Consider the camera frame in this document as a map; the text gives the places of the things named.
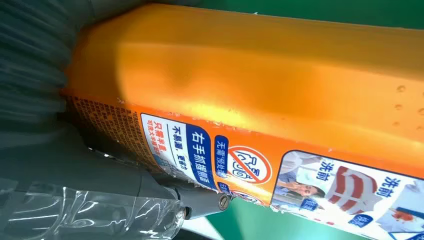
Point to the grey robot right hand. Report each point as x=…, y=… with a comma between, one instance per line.
x=66, y=185

